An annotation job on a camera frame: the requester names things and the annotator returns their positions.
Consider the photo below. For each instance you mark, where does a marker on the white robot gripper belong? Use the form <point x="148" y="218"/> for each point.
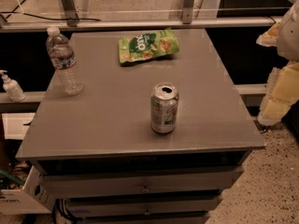
<point x="289" y="36"/>

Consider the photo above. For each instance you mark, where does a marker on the silver 7up soda can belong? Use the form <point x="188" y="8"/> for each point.
<point x="164" y="107"/>

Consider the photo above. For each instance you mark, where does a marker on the green rice chip bag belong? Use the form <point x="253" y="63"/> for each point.
<point x="148" y="46"/>

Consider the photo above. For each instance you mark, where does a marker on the grey drawer cabinet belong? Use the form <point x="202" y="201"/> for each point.
<point x="98" y="152"/>

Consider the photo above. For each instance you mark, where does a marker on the clear plastic water bottle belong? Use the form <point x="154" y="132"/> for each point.
<point x="64" y="61"/>

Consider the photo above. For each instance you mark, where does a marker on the white pump dispenser bottle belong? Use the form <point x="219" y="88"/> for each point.
<point x="12" y="87"/>

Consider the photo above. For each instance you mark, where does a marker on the white cardboard box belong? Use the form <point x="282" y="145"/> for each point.
<point x="31" y="198"/>

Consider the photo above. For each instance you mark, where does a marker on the grey metal bracket right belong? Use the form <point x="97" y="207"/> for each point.
<point x="187" y="11"/>

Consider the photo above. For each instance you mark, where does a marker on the grey metal bracket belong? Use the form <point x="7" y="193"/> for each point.
<point x="70" y="13"/>
<point x="187" y="11"/>

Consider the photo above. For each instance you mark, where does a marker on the grey metal bracket left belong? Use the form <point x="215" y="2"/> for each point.
<point x="70" y="13"/>

